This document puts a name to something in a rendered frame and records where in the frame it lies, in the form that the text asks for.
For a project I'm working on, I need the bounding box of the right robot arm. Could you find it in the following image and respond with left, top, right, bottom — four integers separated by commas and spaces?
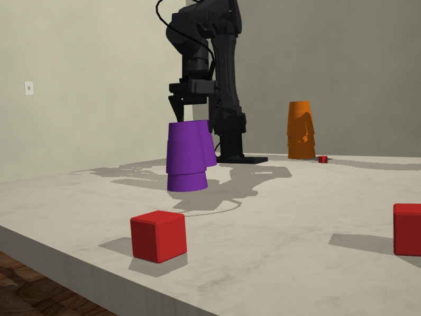
166, 0, 268, 164

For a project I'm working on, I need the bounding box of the orange cup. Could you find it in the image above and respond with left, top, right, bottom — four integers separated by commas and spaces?
288, 146, 316, 159
287, 101, 315, 136
287, 134, 315, 148

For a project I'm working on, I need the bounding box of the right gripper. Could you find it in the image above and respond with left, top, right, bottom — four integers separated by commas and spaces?
168, 58, 222, 133

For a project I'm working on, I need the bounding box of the purple cup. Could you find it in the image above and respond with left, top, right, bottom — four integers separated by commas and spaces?
166, 121, 207, 174
196, 120, 217, 167
167, 171, 208, 192

